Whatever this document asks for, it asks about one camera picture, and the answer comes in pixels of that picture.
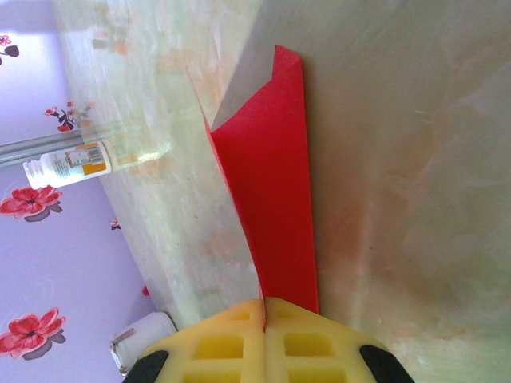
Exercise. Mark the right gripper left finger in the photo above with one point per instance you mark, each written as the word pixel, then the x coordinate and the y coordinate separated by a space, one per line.
pixel 215 351

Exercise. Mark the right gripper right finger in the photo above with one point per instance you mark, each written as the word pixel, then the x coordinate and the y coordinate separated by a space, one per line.
pixel 319 351

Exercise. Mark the red paper sheet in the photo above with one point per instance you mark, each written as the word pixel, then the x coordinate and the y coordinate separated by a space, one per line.
pixel 271 199

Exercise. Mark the white zip pouch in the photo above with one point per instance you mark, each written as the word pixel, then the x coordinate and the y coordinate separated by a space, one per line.
pixel 147 335

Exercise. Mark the white pill bottle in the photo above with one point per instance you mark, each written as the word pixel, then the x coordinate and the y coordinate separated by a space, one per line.
pixel 64 167

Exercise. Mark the aluminium table side rail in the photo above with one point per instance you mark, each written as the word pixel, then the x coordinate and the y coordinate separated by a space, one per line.
pixel 32 149

